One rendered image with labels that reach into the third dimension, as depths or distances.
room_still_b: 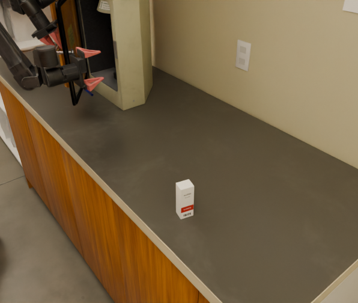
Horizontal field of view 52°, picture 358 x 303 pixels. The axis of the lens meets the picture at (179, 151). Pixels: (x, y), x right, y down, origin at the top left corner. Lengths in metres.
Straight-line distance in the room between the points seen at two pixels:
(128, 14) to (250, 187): 0.78
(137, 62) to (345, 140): 0.84
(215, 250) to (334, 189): 0.45
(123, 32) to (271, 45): 0.56
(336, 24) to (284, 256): 0.73
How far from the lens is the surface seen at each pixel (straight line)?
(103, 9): 1.55
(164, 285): 1.20
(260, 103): 1.55
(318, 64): 1.35
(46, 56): 1.25
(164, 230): 1.00
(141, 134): 1.40
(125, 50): 1.50
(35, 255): 2.33
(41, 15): 1.52
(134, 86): 1.57
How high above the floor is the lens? 1.66
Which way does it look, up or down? 34 degrees down
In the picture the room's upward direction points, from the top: straight up
